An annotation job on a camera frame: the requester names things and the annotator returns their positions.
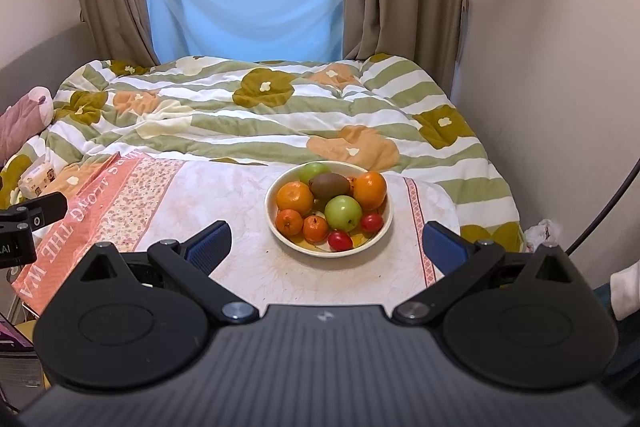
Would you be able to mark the white plastic bag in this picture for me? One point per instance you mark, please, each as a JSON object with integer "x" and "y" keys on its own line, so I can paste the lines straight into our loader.
{"x": 545, "y": 231}

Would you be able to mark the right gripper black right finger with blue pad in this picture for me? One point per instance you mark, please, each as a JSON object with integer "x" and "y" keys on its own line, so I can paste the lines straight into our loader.
{"x": 485, "y": 285}

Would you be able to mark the blue window cloth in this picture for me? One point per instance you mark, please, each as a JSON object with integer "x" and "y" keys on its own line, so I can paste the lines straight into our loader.
{"x": 248, "y": 30}

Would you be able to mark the cream yellow bowl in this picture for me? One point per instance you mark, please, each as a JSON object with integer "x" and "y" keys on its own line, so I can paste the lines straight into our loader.
{"x": 362, "y": 241}

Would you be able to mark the pink plush pillow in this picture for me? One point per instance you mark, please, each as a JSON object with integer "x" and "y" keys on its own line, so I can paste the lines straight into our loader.
{"x": 30, "y": 115}

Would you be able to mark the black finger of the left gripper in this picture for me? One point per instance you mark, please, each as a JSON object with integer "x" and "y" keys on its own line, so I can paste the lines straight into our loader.
{"x": 37, "y": 212}

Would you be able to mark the large orange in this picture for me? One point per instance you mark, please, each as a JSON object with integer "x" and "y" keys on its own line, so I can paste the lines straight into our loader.
{"x": 370, "y": 190}

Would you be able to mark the orange persimmon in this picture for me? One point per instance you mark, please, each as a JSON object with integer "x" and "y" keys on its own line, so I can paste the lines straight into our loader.
{"x": 295, "y": 196}

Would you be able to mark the striped floral duvet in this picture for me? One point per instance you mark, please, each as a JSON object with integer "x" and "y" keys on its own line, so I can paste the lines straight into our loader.
{"x": 383, "y": 114}

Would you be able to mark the small tissue packet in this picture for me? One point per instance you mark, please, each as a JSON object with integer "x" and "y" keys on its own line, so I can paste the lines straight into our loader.
{"x": 36, "y": 179}

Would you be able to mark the red cherry tomato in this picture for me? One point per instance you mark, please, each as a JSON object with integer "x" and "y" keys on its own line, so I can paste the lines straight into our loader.
{"x": 371, "y": 223}
{"x": 340, "y": 241}

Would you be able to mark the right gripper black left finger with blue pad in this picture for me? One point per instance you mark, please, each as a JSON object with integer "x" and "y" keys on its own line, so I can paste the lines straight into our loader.
{"x": 168, "y": 284}

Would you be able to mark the green apple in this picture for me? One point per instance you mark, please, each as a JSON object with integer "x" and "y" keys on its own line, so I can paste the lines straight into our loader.
{"x": 343, "y": 213}
{"x": 308, "y": 171}

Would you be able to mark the pink white floral cloth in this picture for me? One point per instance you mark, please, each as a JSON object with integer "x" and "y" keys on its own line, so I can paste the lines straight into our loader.
{"x": 135, "y": 200}

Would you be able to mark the small orange tangerine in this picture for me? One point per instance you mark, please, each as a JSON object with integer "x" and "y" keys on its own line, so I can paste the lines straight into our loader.
{"x": 315, "y": 229}

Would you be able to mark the white sock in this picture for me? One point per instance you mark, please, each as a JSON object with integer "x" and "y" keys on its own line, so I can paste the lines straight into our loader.
{"x": 625, "y": 291}

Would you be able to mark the brown kiwi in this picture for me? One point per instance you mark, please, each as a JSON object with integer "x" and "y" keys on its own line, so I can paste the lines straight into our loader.
{"x": 328, "y": 185}

